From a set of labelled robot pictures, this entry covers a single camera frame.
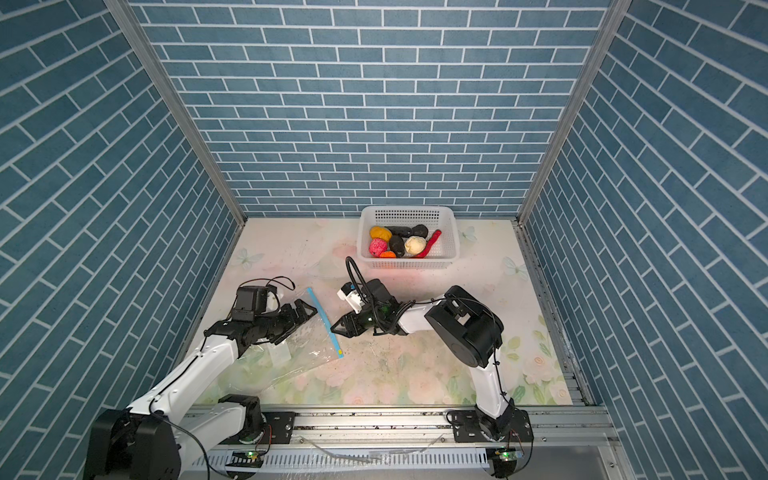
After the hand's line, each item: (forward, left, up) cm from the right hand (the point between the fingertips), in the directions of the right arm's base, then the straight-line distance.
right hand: (334, 325), depth 88 cm
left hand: (0, +6, +5) cm, 8 cm away
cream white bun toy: (+31, -23, +2) cm, 39 cm away
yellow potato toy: (+36, -9, +3) cm, 37 cm away
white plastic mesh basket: (+34, -20, +2) cm, 40 cm away
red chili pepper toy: (+36, -28, -2) cm, 45 cm away
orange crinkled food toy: (+27, -13, +1) cm, 30 cm away
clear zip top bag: (-12, +20, -4) cm, 24 cm away
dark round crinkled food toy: (+40, -24, +1) cm, 47 cm away
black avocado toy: (+33, -16, 0) cm, 36 cm away
